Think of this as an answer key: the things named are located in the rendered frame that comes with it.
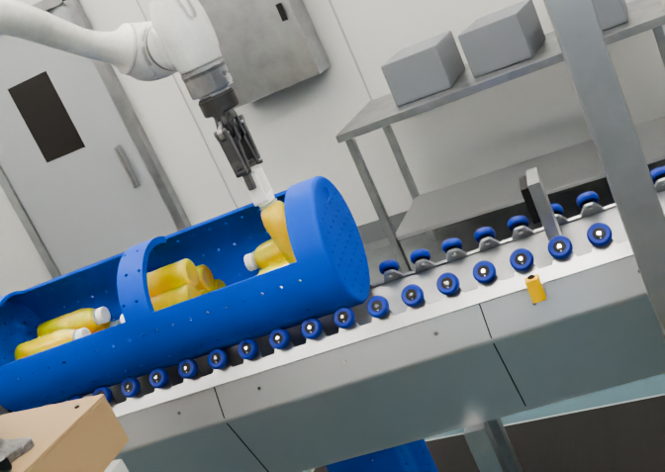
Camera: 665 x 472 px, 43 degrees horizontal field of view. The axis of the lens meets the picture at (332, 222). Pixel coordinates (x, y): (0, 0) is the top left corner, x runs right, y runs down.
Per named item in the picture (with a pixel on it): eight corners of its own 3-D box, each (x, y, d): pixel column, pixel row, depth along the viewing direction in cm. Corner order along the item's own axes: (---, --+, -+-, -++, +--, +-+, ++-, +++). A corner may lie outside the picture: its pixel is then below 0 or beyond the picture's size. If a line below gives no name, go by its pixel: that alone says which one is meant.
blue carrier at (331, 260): (361, 327, 167) (302, 201, 160) (13, 438, 192) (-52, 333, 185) (377, 268, 193) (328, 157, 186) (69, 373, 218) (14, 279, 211)
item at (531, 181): (566, 252, 164) (539, 181, 160) (546, 258, 165) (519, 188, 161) (562, 234, 173) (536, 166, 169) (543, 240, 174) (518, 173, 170)
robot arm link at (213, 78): (228, 53, 167) (240, 81, 168) (189, 70, 169) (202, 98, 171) (214, 61, 158) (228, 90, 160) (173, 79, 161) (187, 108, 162)
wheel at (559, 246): (567, 231, 158) (568, 234, 159) (543, 238, 159) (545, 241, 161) (574, 252, 156) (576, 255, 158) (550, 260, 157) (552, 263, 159)
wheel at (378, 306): (383, 291, 168) (387, 293, 170) (363, 298, 170) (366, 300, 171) (389, 313, 167) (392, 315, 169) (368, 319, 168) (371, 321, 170)
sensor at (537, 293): (547, 300, 155) (538, 277, 154) (532, 305, 156) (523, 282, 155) (545, 283, 162) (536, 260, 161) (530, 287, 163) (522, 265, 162)
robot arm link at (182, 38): (236, 50, 162) (204, 63, 173) (200, -27, 158) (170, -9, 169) (191, 71, 156) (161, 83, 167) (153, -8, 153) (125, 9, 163)
